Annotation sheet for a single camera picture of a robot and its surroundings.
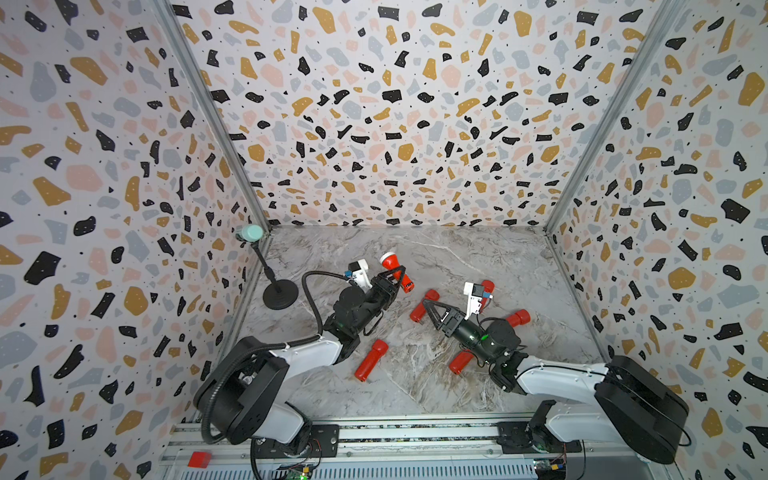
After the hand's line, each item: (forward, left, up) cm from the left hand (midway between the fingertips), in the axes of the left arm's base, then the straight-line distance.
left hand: (413, 271), depth 77 cm
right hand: (-9, -4, -2) cm, 10 cm away
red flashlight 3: (-11, +10, -23) cm, 27 cm away
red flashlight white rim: (+5, +7, +1) cm, 9 cm away
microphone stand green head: (+9, +43, -23) cm, 50 cm away
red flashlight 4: (-15, -14, -23) cm, 31 cm away
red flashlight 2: (-2, -34, -22) cm, 40 cm away
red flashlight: (+10, -27, -23) cm, 37 cm away
